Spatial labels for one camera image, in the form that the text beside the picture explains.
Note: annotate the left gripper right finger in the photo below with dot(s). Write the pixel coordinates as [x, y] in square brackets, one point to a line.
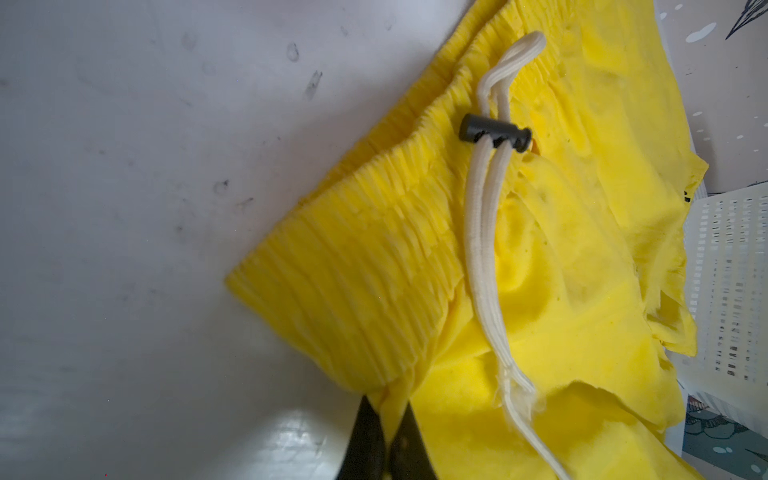
[408, 457]

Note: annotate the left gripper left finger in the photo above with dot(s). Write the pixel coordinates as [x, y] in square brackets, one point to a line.
[365, 456]

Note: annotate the yellow shorts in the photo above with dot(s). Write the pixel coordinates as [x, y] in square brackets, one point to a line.
[504, 250]

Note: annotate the white plastic basket tray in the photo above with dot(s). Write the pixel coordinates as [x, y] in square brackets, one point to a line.
[726, 293]

